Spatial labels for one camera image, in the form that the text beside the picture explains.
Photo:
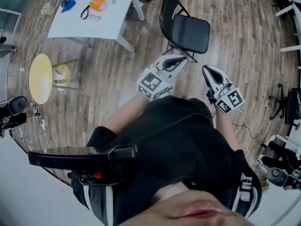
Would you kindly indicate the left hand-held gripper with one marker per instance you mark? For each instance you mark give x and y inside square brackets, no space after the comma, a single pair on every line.
[151,83]

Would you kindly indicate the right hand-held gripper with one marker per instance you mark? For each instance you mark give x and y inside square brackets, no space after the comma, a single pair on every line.
[229,98]

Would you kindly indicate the black folding chair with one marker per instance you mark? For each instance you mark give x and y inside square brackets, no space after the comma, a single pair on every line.
[190,33]

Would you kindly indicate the person's left forearm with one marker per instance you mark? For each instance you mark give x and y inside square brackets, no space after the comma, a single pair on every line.
[127,114]

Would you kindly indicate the person's right forearm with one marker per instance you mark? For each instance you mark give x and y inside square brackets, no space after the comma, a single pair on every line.
[227,128]

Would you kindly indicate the black office chair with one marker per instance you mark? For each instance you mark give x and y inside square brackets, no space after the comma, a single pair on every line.
[290,107]

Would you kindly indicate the person's black top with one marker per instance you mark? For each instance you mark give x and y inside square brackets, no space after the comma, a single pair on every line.
[178,145]

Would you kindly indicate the eyeglasses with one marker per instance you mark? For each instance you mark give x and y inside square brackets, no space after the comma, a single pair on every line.
[95,17]

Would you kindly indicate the white narrow table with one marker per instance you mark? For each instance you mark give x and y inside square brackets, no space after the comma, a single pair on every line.
[295,27]

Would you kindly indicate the white rectangular table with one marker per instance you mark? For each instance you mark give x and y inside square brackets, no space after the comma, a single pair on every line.
[84,28]

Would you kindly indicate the orange pouch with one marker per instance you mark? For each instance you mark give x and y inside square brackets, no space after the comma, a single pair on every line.
[97,3]

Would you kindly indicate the black grey robot device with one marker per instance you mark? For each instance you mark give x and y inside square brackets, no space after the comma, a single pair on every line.
[282,166]

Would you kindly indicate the blue crumpled object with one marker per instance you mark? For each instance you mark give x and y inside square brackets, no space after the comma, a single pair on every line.
[68,3]

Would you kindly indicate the person's face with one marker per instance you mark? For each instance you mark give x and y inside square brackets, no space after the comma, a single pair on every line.
[195,208]

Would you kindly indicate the round yellow side table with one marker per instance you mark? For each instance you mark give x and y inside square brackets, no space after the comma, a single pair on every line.
[40,79]

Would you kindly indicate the small beige round stool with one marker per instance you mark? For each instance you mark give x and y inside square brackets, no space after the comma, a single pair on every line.
[48,9]

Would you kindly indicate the white power strip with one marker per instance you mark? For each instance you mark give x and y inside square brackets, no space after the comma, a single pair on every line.
[42,124]

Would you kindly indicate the white shelf unit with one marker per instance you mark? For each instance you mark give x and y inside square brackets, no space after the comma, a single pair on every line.
[8,29]

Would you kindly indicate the black head camera mount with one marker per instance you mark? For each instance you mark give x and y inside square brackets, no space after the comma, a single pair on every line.
[77,158]

